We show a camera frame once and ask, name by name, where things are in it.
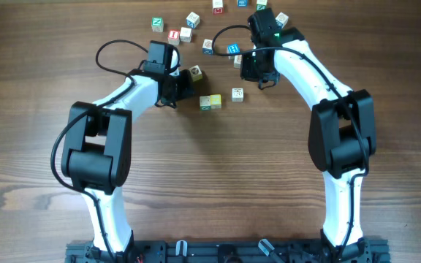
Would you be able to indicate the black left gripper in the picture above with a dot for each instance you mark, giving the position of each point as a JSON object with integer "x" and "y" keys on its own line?
{"x": 188, "y": 93}

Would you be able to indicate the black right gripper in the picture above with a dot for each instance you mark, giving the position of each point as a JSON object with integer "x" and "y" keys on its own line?
{"x": 245, "y": 74}

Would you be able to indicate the brown circle block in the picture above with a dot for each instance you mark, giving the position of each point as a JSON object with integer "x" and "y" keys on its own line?
{"x": 196, "y": 73}

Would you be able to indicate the green z block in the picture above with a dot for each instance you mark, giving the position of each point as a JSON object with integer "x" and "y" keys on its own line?
{"x": 261, "y": 4}
{"x": 205, "y": 103}

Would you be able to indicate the plain wood picture block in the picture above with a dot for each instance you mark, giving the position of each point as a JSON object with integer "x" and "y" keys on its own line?
{"x": 237, "y": 94}

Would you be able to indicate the yellow animal block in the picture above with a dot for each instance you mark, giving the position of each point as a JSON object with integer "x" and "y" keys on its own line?
{"x": 215, "y": 101}

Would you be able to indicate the blue L block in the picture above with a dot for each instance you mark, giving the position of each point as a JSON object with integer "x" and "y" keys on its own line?
{"x": 207, "y": 47}

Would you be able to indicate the green V block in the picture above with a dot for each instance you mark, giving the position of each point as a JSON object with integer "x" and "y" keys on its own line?
{"x": 218, "y": 6}

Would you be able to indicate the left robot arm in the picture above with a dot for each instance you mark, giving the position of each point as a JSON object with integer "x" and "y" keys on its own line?
{"x": 97, "y": 148}

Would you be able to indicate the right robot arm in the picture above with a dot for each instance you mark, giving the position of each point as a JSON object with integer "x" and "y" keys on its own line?
{"x": 342, "y": 133}

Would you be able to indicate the yellow K block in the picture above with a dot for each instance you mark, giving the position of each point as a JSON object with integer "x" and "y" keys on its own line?
{"x": 237, "y": 61}

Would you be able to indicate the blue striped H block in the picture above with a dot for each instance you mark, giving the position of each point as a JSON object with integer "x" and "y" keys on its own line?
{"x": 232, "y": 49}

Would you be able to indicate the red I block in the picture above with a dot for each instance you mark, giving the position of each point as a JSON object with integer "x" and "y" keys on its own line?
{"x": 173, "y": 37}

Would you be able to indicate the pale pink block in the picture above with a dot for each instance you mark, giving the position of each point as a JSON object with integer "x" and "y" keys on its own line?
{"x": 185, "y": 34}

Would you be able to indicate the blue block far right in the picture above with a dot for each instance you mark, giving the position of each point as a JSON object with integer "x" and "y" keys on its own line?
{"x": 282, "y": 19}

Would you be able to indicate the blue white back block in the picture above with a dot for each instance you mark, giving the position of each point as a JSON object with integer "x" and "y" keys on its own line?
{"x": 192, "y": 20}

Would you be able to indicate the teal green N block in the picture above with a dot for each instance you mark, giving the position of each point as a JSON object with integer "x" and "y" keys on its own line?
{"x": 157, "y": 25}

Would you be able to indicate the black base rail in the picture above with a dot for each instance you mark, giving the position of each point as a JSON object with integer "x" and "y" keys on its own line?
{"x": 232, "y": 252}

